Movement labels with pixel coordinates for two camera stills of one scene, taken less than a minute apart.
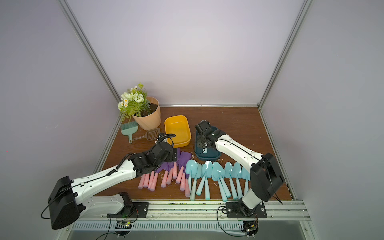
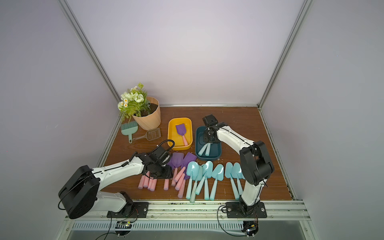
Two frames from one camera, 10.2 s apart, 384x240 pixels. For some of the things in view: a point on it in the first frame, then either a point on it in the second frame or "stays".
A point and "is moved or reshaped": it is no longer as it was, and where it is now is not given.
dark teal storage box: (209, 153) stays
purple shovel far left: (142, 182) stays
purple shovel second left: (146, 181) stays
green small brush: (129, 128) stays
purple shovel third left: (153, 183) stays
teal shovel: (222, 175) → (217, 172)
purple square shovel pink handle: (175, 163) → (181, 130)
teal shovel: (218, 172) → (208, 149)
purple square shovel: (168, 166) is moved or reshaped
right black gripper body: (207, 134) → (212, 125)
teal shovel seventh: (228, 171) stays
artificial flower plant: (134, 102) stays
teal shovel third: (206, 171) stays
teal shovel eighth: (237, 174) stays
